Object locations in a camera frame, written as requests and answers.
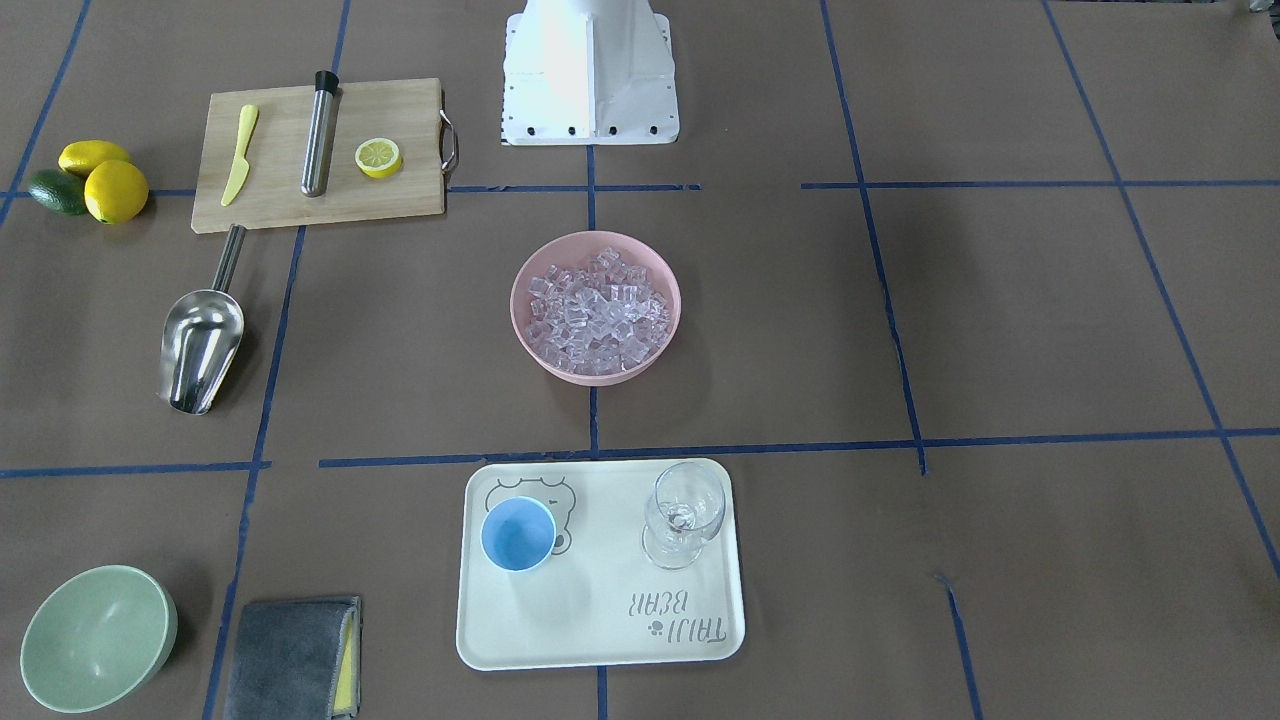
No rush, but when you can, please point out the steel ice scoop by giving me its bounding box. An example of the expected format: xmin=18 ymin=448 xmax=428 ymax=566
xmin=157 ymin=224 xmax=247 ymax=415

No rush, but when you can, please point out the pile of ice cubes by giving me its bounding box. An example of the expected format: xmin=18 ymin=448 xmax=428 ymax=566
xmin=515 ymin=247 xmax=677 ymax=378

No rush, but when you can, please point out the light blue cup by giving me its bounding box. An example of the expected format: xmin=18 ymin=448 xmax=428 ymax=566
xmin=481 ymin=496 xmax=558 ymax=573

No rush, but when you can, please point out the pink bowl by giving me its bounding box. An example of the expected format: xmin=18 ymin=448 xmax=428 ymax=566
xmin=509 ymin=231 xmax=682 ymax=387

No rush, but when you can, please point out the clear wine glass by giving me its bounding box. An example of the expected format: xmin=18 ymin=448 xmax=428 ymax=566
xmin=641 ymin=459 xmax=728 ymax=571

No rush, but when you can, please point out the cream bear serving tray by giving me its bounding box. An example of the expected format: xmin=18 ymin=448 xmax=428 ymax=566
xmin=456 ymin=459 xmax=746 ymax=671

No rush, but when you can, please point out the lemon half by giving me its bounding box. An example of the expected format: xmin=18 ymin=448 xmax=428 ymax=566
xmin=355 ymin=137 xmax=403 ymax=179

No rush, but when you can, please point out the steel muddler black tip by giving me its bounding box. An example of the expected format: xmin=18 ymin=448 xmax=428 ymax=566
xmin=300 ymin=70 xmax=340 ymax=199

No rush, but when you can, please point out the yellow plastic knife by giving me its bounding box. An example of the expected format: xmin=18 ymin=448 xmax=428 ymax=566
xmin=220 ymin=104 xmax=260 ymax=208

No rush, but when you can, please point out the grey and yellow cloth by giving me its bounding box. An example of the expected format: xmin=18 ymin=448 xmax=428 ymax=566
xmin=223 ymin=596 xmax=364 ymax=719

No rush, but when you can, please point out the whole yellow lemon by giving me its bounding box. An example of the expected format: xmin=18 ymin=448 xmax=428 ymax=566
xmin=84 ymin=159 xmax=150 ymax=225

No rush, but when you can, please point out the green lime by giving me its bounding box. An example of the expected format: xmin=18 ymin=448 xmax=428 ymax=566
xmin=28 ymin=168 xmax=88 ymax=217

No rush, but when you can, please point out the green bowl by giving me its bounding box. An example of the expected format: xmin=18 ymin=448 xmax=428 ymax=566
xmin=20 ymin=565 xmax=178 ymax=714

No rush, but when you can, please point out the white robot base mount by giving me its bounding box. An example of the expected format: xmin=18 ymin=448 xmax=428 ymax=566
xmin=500 ymin=1 xmax=681 ymax=147

